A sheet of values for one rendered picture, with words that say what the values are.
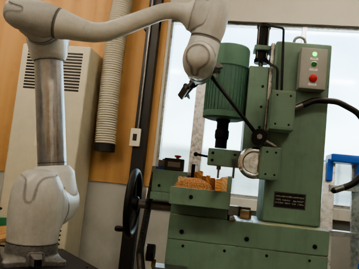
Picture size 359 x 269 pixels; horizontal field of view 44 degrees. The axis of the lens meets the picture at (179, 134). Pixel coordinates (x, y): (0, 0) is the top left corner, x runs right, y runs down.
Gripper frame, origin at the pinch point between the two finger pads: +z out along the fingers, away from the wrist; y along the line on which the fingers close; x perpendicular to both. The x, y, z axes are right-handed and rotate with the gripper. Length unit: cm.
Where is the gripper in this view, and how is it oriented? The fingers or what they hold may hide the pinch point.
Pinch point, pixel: (200, 85)
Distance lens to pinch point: 176.4
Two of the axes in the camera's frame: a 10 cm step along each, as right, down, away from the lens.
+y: 7.9, -6.1, 0.2
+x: -6.1, -7.8, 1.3
